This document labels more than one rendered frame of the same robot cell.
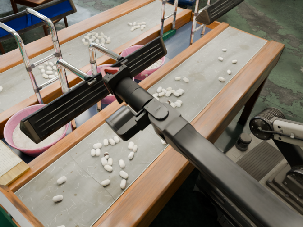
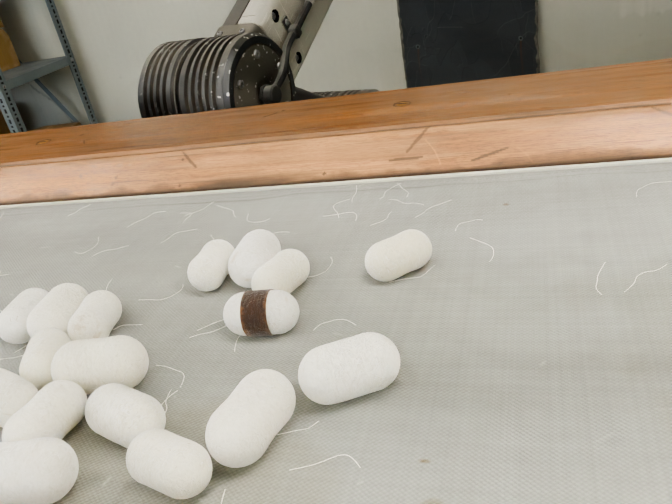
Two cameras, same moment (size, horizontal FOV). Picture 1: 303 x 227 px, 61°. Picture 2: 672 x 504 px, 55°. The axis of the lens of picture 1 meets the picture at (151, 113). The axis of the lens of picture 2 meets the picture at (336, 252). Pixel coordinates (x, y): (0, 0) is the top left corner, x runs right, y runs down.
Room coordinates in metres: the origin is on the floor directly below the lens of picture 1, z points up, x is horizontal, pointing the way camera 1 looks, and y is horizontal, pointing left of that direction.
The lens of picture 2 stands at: (0.97, 0.15, 0.89)
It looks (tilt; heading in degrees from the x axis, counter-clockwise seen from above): 27 degrees down; 255
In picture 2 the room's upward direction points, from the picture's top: 12 degrees counter-clockwise
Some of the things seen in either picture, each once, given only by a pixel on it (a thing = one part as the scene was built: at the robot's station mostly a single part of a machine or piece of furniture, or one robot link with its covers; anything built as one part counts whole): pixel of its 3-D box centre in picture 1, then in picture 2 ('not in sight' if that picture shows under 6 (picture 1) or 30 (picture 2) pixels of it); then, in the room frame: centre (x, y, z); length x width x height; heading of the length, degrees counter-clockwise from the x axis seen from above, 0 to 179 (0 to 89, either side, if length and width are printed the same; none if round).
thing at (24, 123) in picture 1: (106, 78); not in sight; (0.69, 0.16, 1.08); 0.62 x 0.08 x 0.07; 145
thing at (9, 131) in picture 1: (39, 132); not in sight; (0.71, 0.49, 0.72); 0.27 x 0.27 x 0.10
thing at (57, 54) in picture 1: (36, 65); not in sight; (0.97, 0.56, 0.90); 0.20 x 0.19 x 0.45; 145
